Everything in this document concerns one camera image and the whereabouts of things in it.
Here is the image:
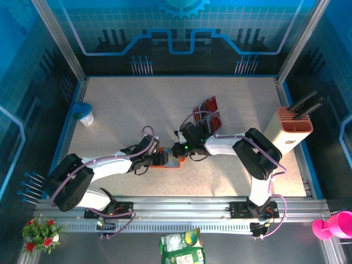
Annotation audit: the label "orange card holder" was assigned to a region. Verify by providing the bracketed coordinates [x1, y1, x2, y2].
[150, 147, 185, 169]

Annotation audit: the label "group of red cards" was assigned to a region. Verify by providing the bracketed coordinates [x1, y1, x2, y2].
[191, 95, 224, 138]

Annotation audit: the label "white cup with blue lid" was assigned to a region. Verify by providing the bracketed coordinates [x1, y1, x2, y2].
[71, 102, 95, 127]

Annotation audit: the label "green white snack bag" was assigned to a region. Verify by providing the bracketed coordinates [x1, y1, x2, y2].
[161, 247, 206, 264]
[159, 227, 204, 253]

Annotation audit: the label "beige knife block orange top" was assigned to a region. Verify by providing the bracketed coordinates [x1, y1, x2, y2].
[263, 106, 314, 155]

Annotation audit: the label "artificial plant red flowers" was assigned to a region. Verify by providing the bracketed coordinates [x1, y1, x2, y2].
[21, 216, 66, 258]

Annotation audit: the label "pink cup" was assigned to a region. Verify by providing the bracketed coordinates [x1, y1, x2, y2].
[312, 210, 352, 241]

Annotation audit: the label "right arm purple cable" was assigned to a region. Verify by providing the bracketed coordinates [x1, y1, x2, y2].
[181, 110, 288, 240]

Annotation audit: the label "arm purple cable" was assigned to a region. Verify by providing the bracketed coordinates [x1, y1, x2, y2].
[181, 110, 288, 240]
[49, 125, 155, 240]

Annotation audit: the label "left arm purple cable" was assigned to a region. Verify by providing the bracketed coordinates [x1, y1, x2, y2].
[49, 125, 155, 240]

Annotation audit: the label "aluminium mounting rail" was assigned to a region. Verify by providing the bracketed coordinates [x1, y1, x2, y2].
[32, 195, 331, 222]

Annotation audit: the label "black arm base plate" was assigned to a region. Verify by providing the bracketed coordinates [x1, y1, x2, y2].
[84, 201, 135, 220]
[229, 201, 281, 220]

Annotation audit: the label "slotted grey cable duct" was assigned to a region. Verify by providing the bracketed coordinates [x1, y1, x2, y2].
[64, 222, 254, 232]

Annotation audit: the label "black handled knife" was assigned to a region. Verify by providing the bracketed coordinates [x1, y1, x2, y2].
[302, 96, 325, 111]
[295, 103, 323, 121]
[288, 91, 318, 112]

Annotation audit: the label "aluminium frame post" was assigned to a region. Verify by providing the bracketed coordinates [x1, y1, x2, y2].
[30, 0, 89, 85]
[276, 0, 332, 85]

